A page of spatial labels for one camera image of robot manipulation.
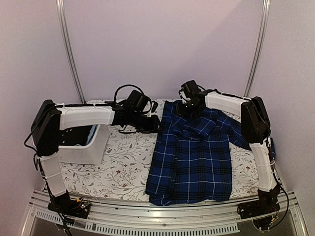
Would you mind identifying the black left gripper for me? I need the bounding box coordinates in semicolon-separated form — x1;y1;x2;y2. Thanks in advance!
129;111;164;134

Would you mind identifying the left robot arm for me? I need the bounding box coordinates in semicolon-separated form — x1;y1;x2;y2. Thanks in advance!
24;86;161;213

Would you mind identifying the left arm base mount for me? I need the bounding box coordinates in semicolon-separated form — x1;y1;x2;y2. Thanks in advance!
48;192;91;219

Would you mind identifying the aluminium frame post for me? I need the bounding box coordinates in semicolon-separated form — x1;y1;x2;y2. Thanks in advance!
243;0;271;97
56;0;86;104

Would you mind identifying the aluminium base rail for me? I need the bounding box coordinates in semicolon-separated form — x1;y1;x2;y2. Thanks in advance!
21;189;308;236

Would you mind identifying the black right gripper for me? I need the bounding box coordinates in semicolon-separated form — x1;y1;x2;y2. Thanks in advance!
175;100;199;118

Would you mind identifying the floral patterned table cloth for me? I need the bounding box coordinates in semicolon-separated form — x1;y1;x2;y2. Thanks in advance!
43;98;261;200

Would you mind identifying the black shirt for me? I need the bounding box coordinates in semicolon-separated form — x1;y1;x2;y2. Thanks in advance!
59;125;92;146

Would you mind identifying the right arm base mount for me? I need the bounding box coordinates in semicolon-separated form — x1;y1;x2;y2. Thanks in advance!
237;196;280;231

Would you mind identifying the light blue denim shirt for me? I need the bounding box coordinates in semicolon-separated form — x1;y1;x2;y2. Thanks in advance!
86;125;97;145

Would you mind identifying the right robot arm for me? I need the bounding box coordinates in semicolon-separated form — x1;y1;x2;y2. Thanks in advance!
177;80;281;214

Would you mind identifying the right aluminium frame post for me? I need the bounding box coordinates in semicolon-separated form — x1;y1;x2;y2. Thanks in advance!
243;0;271;97

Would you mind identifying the blue plaid long sleeve shirt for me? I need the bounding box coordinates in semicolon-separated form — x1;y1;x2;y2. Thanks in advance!
145;100;250;206

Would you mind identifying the white plastic bin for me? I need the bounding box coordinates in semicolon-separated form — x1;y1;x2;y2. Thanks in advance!
58;125;109;165

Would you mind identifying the left aluminium frame post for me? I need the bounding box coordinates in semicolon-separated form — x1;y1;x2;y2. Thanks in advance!
56;0;86;104

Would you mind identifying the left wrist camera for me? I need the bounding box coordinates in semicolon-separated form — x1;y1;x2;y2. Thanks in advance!
125;90;151;113

